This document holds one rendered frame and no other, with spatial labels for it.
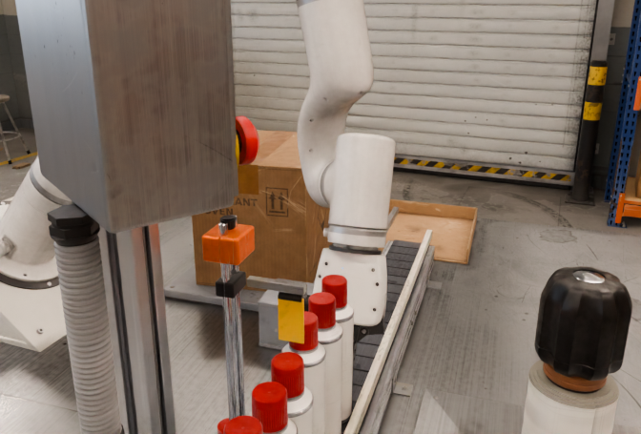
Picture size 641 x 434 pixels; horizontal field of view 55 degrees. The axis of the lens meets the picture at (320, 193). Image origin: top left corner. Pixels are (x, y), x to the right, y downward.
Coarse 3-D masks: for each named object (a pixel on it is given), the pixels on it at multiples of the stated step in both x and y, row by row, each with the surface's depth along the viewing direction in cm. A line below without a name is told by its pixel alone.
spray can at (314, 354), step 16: (304, 320) 69; (304, 336) 68; (304, 352) 69; (320, 352) 70; (304, 368) 68; (320, 368) 70; (304, 384) 69; (320, 384) 70; (320, 400) 71; (320, 416) 72; (320, 432) 72
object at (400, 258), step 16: (400, 240) 144; (400, 256) 136; (400, 272) 128; (400, 288) 121; (384, 320) 109; (368, 336) 104; (368, 352) 99; (368, 368) 95; (352, 384) 91; (352, 400) 88
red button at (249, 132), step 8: (240, 120) 46; (248, 120) 47; (240, 128) 46; (248, 128) 46; (240, 136) 46; (248, 136) 46; (256, 136) 46; (240, 144) 46; (248, 144) 46; (256, 144) 46; (240, 152) 47; (248, 152) 46; (256, 152) 47; (240, 160) 47; (248, 160) 47
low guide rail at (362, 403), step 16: (416, 256) 127; (416, 272) 120; (400, 304) 107; (400, 320) 105; (384, 336) 97; (384, 352) 93; (368, 384) 85; (368, 400) 84; (352, 416) 79; (352, 432) 76
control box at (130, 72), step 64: (64, 0) 38; (128, 0) 36; (192, 0) 39; (64, 64) 40; (128, 64) 37; (192, 64) 40; (64, 128) 43; (128, 128) 38; (192, 128) 41; (64, 192) 46; (128, 192) 39; (192, 192) 42
